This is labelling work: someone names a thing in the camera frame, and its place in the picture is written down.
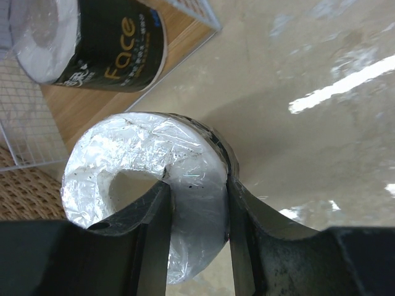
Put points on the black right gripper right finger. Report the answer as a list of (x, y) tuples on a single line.
[(274, 255)]

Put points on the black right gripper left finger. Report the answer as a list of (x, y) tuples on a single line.
[(124, 254)]

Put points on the black white roll back corner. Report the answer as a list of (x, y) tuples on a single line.
[(132, 150)]

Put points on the black white roll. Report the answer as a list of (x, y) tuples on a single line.
[(108, 45)]

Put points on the wicker basket with cloth liner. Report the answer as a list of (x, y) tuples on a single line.
[(30, 194)]

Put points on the white wire wooden shelf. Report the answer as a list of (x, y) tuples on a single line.
[(40, 123)]

